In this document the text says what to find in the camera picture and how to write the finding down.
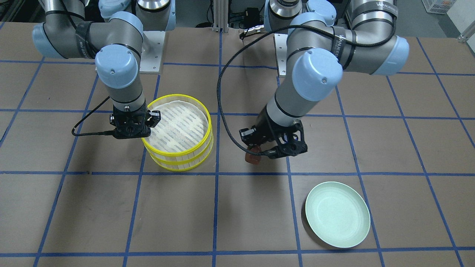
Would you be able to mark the aluminium frame post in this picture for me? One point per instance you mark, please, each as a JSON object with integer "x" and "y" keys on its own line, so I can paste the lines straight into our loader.
{"x": 220, "y": 16}

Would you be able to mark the yellow steamer basket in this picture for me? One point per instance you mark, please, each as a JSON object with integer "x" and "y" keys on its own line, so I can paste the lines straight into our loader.
{"x": 173, "y": 157}
{"x": 184, "y": 119}

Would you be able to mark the light green plate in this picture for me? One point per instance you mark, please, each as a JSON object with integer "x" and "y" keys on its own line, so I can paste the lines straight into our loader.
{"x": 337, "y": 214}

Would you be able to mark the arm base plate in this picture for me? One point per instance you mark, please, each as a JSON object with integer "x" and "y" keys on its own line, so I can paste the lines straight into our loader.
{"x": 281, "y": 53}
{"x": 152, "y": 52}

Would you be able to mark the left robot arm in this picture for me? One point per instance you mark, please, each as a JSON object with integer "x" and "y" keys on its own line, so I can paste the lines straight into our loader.
{"x": 317, "y": 54}

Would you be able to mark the brown bun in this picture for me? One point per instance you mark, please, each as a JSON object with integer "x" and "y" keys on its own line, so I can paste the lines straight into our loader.
{"x": 253, "y": 158}

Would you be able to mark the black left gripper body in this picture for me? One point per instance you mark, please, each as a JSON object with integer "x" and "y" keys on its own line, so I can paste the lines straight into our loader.
{"x": 264, "y": 127}

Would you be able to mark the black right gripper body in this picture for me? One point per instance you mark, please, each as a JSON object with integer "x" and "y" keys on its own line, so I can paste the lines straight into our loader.
{"x": 154, "y": 118}

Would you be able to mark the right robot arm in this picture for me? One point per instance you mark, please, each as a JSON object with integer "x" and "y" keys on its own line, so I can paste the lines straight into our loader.
{"x": 116, "y": 45}

